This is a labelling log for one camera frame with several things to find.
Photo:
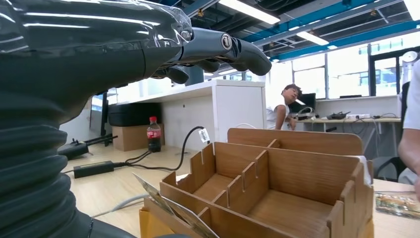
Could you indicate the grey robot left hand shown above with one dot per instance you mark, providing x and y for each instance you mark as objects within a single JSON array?
[{"x": 82, "y": 42}]

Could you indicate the yellow ID card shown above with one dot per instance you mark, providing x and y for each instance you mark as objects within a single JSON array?
[{"x": 397, "y": 205}]

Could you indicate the room key card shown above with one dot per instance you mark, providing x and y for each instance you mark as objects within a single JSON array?
[{"x": 177, "y": 210}]

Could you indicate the person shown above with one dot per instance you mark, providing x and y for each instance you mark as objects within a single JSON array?
[
  {"x": 413, "y": 98},
  {"x": 279, "y": 110}
]

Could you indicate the wooden card organizer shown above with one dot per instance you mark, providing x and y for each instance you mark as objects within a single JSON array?
[{"x": 288, "y": 177}]

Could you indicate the black office chair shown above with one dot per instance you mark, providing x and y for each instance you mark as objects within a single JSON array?
[{"x": 390, "y": 167}]

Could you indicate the white cards stack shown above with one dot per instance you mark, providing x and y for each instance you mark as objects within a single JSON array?
[{"x": 365, "y": 167}]

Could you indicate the black case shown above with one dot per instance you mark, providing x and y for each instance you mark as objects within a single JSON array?
[{"x": 134, "y": 114}]

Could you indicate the pale wooden desk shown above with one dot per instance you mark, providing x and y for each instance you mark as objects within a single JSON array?
[{"x": 354, "y": 121}]

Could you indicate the white power strip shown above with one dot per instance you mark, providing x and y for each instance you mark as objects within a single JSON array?
[{"x": 357, "y": 116}]

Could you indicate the black tripod device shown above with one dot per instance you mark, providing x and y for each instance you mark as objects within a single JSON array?
[{"x": 73, "y": 149}]

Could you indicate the cardboard box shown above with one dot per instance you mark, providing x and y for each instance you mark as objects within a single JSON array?
[{"x": 131, "y": 138}]

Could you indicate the black desktop device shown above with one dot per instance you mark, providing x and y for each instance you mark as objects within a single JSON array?
[{"x": 338, "y": 115}]

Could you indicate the cola bottle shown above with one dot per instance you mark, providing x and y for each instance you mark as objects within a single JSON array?
[{"x": 154, "y": 134}]

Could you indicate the grey pillar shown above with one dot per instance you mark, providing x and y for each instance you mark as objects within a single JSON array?
[{"x": 195, "y": 77}]

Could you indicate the grey kiosk stand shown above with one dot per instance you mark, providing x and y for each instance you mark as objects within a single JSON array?
[{"x": 410, "y": 65}]

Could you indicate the black power adapter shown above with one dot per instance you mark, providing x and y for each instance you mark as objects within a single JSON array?
[{"x": 93, "y": 169}]

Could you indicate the black monitor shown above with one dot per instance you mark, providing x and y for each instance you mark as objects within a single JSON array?
[{"x": 306, "y": 100}]

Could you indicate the white cabinet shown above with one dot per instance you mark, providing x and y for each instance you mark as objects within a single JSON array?
[{"x": 213, "y": 108}]

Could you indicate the ceiling light panel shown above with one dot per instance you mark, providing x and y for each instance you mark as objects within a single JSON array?
[
  {"x": 312, "y": 38},
  {"x": 249, "y": 11},
  {"x": 414, "y": 4}
]

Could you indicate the yellow box base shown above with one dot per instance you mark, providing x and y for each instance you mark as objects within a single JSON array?
[{"x": 152, "y": 225}]

